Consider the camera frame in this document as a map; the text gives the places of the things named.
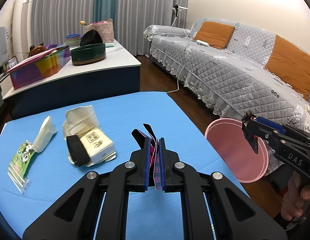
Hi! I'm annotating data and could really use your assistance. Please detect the small dark candy wrapper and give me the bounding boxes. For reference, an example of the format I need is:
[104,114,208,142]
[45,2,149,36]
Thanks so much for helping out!
[243,110,256,122]

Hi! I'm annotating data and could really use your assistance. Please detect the black strap band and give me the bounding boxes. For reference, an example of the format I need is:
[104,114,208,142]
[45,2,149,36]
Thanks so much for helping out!
[66,135,89,166]

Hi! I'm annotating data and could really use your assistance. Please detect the clear pack of straws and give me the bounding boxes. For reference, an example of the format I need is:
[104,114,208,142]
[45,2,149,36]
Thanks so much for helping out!
[7,164,31,194]

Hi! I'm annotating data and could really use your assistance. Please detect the green panda snack bag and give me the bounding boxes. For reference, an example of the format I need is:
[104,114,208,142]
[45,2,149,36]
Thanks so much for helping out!
[8,140,35,178]

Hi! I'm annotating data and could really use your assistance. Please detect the white paper bag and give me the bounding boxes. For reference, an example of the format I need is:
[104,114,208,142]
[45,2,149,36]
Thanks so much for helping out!
[63,105,116,165]

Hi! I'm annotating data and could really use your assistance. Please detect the purple pink snack wrapper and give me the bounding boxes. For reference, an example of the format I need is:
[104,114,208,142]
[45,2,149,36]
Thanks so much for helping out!
[131,124,163,191]

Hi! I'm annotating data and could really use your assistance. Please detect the cream tissue pack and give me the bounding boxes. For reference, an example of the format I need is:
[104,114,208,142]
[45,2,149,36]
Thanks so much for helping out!
[80,128,116,166]

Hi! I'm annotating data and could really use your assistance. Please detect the pink round trash bin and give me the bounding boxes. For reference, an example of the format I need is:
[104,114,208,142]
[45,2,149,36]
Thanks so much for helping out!
[204,118,269,184]

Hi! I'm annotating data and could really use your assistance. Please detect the right human hand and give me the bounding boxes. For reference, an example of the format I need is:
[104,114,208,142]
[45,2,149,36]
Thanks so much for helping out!
[280,172,310,221]

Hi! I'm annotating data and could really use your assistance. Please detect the grey quilted sofa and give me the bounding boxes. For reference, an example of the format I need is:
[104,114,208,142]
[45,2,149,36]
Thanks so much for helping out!
[144,18,310,133]

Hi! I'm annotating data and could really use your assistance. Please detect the orange cushion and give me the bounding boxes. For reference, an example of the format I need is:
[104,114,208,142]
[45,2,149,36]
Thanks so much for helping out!
[194,21,235,49]
[265,35,310,101]

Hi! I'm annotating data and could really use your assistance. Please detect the cream crumpled tissue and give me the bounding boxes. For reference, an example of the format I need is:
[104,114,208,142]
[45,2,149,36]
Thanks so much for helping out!
[33,116,57,153]

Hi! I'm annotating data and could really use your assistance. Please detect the white top coffee table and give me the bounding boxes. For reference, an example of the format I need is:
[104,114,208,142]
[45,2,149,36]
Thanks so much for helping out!
[3,42,141,119]

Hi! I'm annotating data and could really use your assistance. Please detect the phone holder stand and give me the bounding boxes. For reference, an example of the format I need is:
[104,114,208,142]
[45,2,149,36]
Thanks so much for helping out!
[171,4,188,27]

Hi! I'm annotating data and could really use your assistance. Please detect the colourful rectangular box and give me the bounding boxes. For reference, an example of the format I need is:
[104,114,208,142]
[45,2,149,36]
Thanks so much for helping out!
[7,46,71,89]

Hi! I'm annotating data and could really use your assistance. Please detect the dark green round tin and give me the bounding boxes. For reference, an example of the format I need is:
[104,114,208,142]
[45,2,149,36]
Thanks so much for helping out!
[71,43,106,66]

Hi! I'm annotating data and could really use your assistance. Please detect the pink patterned basket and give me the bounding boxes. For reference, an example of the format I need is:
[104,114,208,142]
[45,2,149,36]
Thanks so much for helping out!
[84,18,114,43]

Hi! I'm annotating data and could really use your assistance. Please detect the brown teapot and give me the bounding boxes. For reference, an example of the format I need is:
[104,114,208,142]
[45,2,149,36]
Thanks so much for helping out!
[28,42,47,57]

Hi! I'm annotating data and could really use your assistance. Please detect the grey covered television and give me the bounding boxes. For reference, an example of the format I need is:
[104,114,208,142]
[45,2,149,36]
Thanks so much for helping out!
[0,27,8,67]

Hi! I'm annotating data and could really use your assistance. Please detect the black bowl hat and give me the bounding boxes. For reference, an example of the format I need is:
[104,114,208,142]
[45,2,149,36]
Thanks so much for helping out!
[80,29,103,47]

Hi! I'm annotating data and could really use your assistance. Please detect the stacked coloured bowls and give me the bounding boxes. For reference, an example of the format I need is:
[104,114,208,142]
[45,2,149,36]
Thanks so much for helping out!
[65,33,81,47]

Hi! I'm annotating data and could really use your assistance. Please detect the teal curtain panel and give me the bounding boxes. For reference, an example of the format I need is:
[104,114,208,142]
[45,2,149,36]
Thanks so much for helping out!
[93,0,116,22]

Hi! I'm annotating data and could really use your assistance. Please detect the grey pleated curtain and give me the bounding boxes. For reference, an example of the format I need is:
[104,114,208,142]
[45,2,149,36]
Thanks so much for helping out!
[32,0,188,55]

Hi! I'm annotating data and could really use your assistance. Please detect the white standing air conditioner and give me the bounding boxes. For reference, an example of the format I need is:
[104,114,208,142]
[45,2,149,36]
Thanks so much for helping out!
[12,0,33,62]

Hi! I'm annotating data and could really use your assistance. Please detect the white charger cable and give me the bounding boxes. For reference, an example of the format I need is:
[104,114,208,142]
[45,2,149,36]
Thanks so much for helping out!
[166,29,211,94]

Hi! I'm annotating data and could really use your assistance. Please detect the small photo frame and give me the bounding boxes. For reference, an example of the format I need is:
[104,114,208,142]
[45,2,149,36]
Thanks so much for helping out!
[7,56,18,69]

